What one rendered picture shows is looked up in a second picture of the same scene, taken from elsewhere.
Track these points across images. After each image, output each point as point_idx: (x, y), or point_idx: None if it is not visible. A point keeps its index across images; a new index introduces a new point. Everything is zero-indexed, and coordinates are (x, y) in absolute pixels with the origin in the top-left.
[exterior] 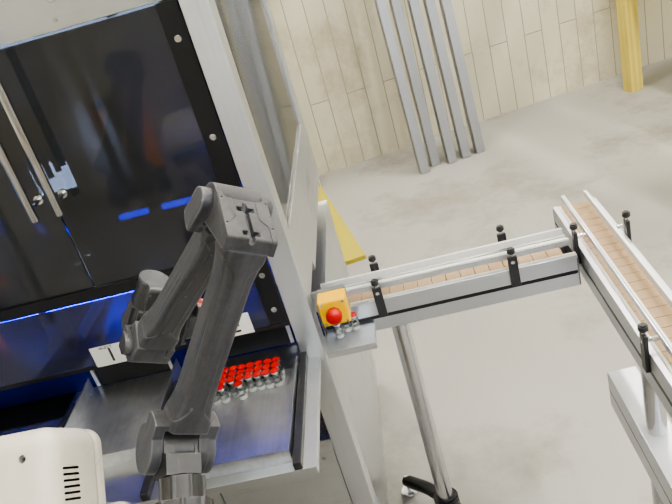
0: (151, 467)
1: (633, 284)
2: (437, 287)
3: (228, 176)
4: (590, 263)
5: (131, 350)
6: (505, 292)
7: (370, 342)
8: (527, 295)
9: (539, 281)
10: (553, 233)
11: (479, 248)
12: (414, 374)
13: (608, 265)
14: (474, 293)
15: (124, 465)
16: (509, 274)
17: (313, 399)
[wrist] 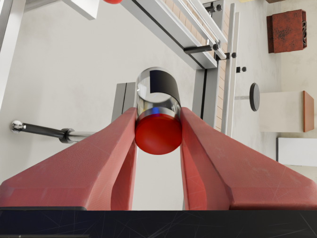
0: None
1: (219, 121)
2: (167, 14)
3: None
4: (217, 83)
5: None
6: (176, 46)
7: (91, 13)
8: (178, 54)
9: (191, 57)
10: (222, 39)
11: (203, 9)
12: (59, 0)
13: (225, 103)
14: (169, 34)
15: None
16: (193, 46)
17: (2, 70)
